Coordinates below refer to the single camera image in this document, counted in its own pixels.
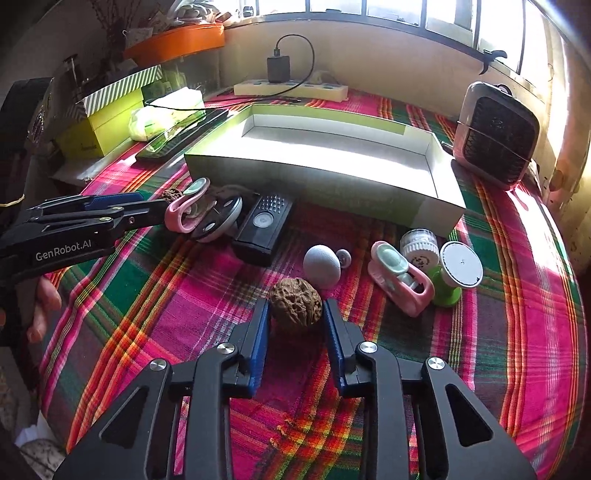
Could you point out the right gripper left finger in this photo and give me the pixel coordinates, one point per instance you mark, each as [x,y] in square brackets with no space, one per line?
[135,438]

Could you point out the white ribbed cap jar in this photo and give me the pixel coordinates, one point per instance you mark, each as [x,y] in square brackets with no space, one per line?
[420,247]

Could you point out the black round disc device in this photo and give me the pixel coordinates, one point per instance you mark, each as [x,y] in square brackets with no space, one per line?
[221,218]

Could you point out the black window latch handle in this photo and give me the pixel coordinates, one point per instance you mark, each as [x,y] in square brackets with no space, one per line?
[489,56]

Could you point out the white power strip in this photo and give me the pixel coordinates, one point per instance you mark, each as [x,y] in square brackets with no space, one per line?
[263,88]

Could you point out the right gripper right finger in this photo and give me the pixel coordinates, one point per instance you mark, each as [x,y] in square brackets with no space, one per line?
[457,436]

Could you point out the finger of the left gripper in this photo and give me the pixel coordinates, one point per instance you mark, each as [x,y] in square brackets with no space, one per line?
[89,202]
[134,215]

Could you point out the brown walnut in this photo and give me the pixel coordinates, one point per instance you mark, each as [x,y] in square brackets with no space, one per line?
[171,194]
[296,305]

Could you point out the grey portable fan heater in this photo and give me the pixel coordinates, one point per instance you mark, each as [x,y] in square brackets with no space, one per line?
[496,135]

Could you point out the orange tray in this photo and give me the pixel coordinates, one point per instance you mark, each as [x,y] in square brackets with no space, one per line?
[176,43]

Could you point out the person's left hand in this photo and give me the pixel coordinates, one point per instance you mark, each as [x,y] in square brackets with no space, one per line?
[47,300]

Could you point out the shallow white cardboard box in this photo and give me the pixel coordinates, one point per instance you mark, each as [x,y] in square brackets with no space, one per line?
[341,160]

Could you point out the green tissue packet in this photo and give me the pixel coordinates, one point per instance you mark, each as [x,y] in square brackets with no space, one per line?
[163,113]

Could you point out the grey egg-shaped knob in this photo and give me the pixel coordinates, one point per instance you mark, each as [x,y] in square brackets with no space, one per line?
[323,267]

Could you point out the green striped lid box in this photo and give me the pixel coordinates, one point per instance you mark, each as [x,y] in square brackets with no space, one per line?
[96,124]

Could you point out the black rectangular remote device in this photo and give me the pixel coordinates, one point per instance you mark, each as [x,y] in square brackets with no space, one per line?
[259,235]

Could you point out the plaid bedspread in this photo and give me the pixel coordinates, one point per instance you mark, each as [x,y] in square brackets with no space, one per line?
[518,339]

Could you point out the green spool white lid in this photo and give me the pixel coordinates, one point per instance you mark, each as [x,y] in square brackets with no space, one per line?
[459,269]

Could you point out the black charger adapter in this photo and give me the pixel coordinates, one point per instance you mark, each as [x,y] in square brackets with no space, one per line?
[278,69]

